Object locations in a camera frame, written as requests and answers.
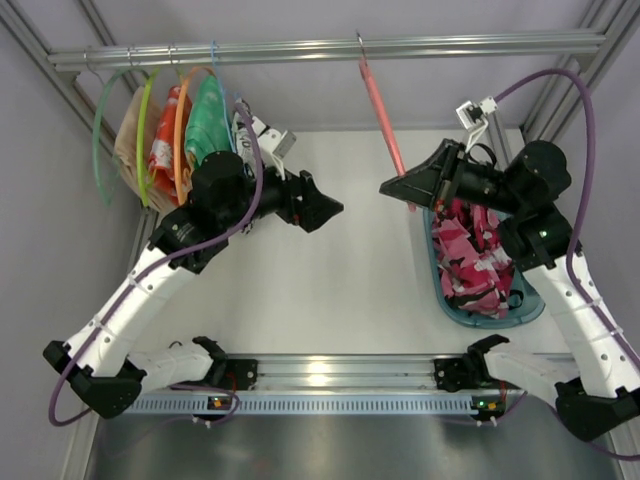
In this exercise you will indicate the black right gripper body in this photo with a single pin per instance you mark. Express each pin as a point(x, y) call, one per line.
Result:
point(451, 173)

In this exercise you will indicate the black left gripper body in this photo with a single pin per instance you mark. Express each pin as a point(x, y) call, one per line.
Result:
point(296, 198)

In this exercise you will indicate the pink camouflage trousers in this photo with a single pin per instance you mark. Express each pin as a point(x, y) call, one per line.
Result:
point(475, 273)

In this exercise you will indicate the pink plastic hanger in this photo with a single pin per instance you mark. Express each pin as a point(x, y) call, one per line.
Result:
point(379, 108)

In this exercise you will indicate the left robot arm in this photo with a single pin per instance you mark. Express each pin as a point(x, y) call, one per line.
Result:
point(98, 362)

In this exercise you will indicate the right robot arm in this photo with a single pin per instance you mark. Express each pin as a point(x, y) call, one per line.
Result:
point(536, 236)

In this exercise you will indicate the orange plastic hanger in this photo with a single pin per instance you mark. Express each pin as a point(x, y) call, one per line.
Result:
point(182, 167)

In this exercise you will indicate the blue plastic hanger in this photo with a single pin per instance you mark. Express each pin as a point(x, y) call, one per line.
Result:
point(223, 92)

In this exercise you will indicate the black white patterned garment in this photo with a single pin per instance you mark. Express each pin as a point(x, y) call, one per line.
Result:
point(243, 142)

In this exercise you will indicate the green patterned garment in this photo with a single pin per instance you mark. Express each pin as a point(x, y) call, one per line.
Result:
point(205, 132)

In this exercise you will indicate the orange patterned garment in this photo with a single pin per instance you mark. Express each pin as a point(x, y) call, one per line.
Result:
point(161, 159)

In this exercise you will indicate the teal plastic bin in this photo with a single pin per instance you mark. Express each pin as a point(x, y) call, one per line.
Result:
point(524, 302)

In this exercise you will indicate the beige garment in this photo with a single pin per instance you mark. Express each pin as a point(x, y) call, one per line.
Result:
point(126, 146)

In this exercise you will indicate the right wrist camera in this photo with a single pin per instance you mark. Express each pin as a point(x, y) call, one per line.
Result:
point(474, 118)

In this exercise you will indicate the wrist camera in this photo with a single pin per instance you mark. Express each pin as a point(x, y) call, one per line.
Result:
point(474, 118)
point(274, 144)

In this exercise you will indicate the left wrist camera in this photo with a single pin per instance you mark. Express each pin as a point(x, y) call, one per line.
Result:
point(274, 144)

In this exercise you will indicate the aluminium hanging rail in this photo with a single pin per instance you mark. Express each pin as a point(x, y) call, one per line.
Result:
point(528, 43)

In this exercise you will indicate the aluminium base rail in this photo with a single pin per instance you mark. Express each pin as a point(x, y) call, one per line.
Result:
point(320, 372)

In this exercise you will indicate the grey slotted cable duct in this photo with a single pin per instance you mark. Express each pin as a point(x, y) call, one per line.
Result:
point(274, 404)

